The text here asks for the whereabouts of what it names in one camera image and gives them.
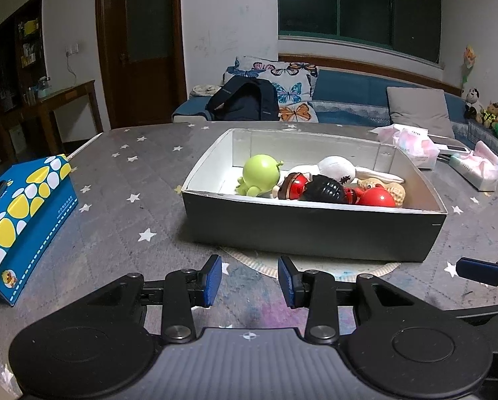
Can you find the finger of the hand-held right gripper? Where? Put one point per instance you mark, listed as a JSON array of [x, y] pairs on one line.
[[490, 313], [478, 268]]

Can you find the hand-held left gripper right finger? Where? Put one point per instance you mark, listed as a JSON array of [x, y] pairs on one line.
[[286, 281]]

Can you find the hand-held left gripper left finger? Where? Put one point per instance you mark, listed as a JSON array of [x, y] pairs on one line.
[[213, 279]]

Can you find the grey cardboard box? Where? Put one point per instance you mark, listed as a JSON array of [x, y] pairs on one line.
[[315, 229]]

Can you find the red and brown doll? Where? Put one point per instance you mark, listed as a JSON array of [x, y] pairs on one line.
[[294, 187]]

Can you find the black spiky ball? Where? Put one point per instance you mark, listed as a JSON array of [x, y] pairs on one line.
[[323, 191]]

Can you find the green octopus toy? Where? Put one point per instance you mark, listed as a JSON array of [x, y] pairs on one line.
[[259, 171]]

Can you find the red octopus toy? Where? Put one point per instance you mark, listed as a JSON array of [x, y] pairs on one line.
[[376, 198]]

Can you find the round painted mat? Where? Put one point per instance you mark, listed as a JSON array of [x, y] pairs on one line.
[[257, 262]]

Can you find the pink tissue pack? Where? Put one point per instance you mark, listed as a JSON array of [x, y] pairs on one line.
[[478, 168], [411, 143]]

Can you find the beige peanut toy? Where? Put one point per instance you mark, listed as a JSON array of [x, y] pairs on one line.
[[398, 193]]

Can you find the white plush rabbit toy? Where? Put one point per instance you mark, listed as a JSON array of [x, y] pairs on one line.
[[336, 166]]

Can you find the flat white device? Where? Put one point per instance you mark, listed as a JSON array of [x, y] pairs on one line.
[[450, 143]]

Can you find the grey star print tablecloth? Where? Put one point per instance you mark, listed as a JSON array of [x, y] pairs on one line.
[[128, 166]]

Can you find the yellow plush toy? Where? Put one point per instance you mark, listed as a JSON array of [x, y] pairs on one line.
[[489, 114]]

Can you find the black and white plush toy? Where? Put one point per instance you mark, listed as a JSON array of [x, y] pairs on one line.
[[473, 102]]

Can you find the grey pillow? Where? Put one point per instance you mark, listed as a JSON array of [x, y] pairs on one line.
[[419, 108]]

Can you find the dark backpack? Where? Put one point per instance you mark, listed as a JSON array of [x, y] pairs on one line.
[[244, 100]]

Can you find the cream cloth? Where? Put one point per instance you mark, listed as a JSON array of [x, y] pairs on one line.
[[205, 91]]

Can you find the blue spotted tissue box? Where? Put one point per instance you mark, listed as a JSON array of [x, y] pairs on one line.
[[32, 225]]

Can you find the butterfly print pillow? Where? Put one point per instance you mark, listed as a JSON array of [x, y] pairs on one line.
[[294, 91]]

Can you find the blue sofa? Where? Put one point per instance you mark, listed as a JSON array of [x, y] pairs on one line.
[[348, 91]]

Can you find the brown wooden door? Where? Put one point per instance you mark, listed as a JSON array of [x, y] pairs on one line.
[[149, 83]]

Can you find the wooden side table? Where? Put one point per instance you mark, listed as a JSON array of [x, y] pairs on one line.
[[65, 91]]

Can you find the glass kettle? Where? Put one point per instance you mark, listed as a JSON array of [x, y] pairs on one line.
[[44, 87]]

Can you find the green framed window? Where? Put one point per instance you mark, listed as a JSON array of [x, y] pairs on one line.
[[357, 4]]

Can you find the dark wooden cabinet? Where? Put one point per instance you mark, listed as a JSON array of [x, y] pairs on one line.
[[7, 71]]

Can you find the yellow flower wall decoration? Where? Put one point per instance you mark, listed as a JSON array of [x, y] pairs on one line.
[[469, 60]]

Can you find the white wall socket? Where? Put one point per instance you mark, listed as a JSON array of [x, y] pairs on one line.
[[72, 49]]

